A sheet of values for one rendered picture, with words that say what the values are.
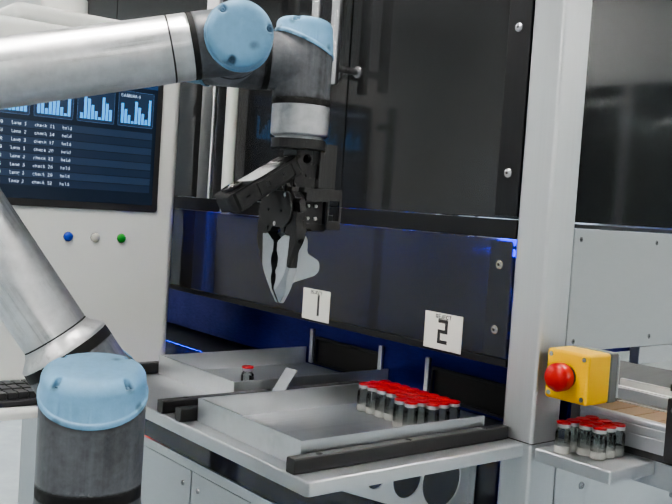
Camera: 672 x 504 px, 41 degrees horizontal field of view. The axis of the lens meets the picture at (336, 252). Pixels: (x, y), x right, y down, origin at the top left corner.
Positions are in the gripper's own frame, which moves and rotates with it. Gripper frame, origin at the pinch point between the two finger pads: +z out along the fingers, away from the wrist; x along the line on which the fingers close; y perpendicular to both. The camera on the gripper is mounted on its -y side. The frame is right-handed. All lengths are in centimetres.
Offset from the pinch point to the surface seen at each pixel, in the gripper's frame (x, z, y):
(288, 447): -3.5, 19.5, 1.1
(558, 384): -18.4, 10.8, 35.5
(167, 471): 96, 55, 37
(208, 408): 16.8, 18.9, 0.8
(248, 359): 54, 20, 31
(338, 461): -8.2, 20.7, 5.7
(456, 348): 4.3, 9.8, 38.4
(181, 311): 108, 18, 44
